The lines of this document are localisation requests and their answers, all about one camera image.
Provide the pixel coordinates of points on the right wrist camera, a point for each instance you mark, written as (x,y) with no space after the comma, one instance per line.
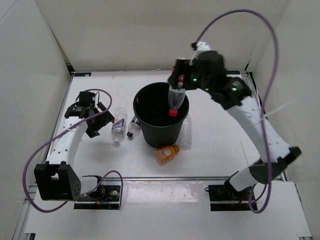
(200,46)

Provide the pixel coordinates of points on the clear unlabelled plastic bottle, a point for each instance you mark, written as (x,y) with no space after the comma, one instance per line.
(185,135)

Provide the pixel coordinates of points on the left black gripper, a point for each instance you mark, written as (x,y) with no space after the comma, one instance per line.
(105,118)

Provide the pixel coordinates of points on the clear bottle red label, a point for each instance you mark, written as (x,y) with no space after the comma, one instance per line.
(176,96)

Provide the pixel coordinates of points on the clear bottle blue label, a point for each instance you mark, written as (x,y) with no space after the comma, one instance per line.
(118,130)

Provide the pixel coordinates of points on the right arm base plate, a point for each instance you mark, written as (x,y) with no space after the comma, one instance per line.
(222,200)

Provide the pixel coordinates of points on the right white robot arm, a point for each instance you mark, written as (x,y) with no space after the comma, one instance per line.
(274,153)

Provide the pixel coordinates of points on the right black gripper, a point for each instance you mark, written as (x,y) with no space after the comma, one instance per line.
(181,68)

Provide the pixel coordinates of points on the black plastic bin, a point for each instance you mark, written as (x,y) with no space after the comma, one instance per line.
(151,108)

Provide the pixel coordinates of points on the clear bottle black cap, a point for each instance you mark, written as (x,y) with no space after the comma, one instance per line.
(134,128)

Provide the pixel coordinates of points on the orange juice bottle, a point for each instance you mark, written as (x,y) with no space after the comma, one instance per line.
(166,153)

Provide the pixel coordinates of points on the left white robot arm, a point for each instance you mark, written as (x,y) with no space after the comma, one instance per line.
(56,179)

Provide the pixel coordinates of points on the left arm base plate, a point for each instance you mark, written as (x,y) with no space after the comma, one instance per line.
(106,197)

